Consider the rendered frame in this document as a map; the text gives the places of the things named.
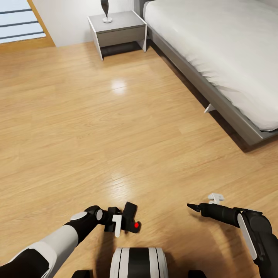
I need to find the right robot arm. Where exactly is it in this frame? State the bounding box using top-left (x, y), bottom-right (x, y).
top-left (187, 193), bottom-right (278, 278)

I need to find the robot trunk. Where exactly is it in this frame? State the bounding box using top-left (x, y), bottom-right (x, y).
top-left (110, 247), bottom-right (168, 278)

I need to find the digital camera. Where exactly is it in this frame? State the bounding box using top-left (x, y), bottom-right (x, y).
top-left (117, 201), bottom-right (140, 233)

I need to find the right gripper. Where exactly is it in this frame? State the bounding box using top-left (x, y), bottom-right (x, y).
top-left (187, 203), bottom-right (226, 223)

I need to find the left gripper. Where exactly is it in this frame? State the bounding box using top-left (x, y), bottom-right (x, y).
top-left (104, 207), bottom-right (121, 232)

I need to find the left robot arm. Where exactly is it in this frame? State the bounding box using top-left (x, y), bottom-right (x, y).
top-left (0, 205), bottom-right (122, 278)

